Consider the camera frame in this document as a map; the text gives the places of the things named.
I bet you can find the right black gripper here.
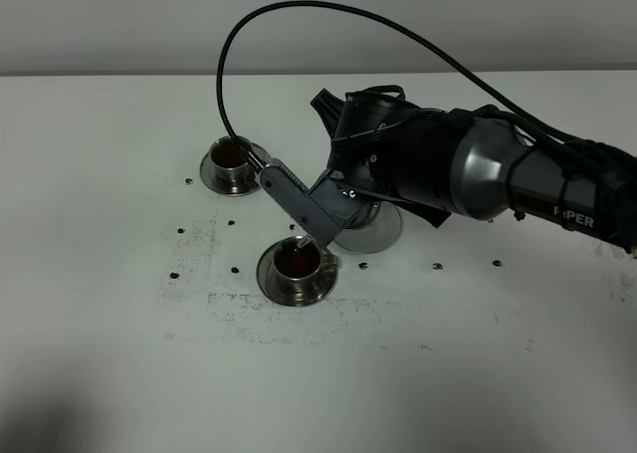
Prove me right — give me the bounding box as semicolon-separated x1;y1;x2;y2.
311;87;463;228

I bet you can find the stainless steel teapot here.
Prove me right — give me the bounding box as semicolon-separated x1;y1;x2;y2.
295;201;384;248

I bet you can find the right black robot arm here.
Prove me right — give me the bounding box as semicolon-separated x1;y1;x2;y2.
312;86;636;251

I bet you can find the far stainless steel teacup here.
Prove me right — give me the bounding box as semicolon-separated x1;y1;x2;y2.
207;136;256;184

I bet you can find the stainless steel teacup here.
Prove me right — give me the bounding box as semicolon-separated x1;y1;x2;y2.
273;237;337;287
207;136;256;184

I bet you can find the steel saucer under teapot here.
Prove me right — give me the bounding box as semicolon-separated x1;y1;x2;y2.
335;202;402;254

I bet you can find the far stainless steel saucer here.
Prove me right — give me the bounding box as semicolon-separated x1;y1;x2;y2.
199;152;260;196

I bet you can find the stainless steel saucer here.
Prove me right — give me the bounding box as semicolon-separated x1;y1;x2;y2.
199;152;260;196
256;239;338;307

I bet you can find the near stainless steel teacup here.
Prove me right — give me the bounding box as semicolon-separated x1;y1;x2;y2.
273;237;337;287

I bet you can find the near stainless steel saucer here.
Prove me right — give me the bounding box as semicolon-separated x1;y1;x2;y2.
256;239;338;307

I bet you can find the right black camera cable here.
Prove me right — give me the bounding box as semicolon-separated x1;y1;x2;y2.
216;1;637;175

